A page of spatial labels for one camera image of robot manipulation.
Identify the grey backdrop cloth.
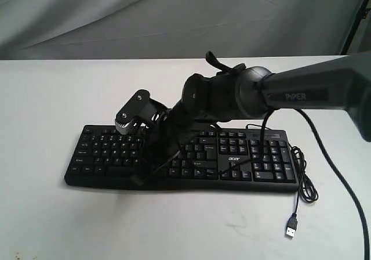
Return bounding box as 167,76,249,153
1,0,365,60

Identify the black acer keyboard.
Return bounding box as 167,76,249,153
64,125,299,193

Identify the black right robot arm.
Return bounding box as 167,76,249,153
139,52,370,169

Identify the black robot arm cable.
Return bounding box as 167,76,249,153
130,109,366,260

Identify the black stand pole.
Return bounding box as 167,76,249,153
340,0,370,55

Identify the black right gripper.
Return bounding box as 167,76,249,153
141,100,184,166

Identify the black usb cable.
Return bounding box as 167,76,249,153
245,122,319,239

